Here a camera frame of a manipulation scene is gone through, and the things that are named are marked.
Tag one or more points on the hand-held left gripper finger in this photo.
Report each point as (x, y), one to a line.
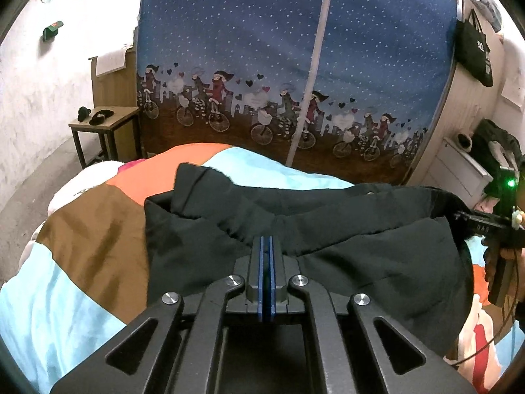
(272, 287)
(262, 287)

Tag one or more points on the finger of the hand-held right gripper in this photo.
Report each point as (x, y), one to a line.
(475, 222)

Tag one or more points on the black jacket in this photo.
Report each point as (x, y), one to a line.
(361, 238)

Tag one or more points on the dark clothes pile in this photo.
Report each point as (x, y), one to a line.
(490, 143)

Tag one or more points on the person's right hand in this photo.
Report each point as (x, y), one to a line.
(489, 269)

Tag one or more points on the white cabinet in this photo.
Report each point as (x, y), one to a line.
(459, 168)

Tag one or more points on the small dark bowl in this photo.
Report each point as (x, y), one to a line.
(465, 140)

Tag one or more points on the black tote bag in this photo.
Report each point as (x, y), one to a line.
(475, 49)

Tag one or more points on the colourful patchwork blanket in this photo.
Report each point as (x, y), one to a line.
(82, 234)

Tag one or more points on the small wooden table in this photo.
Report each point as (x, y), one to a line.
(119, 115)

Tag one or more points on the black item on table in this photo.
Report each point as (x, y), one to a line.
(100, 117)

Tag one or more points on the blue printed wardrobe cover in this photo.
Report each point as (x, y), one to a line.
(246, 28)

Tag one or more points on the white wall paper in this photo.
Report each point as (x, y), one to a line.
(514, 90)

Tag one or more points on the small green wall ornament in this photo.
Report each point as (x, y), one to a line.
(52, 30)

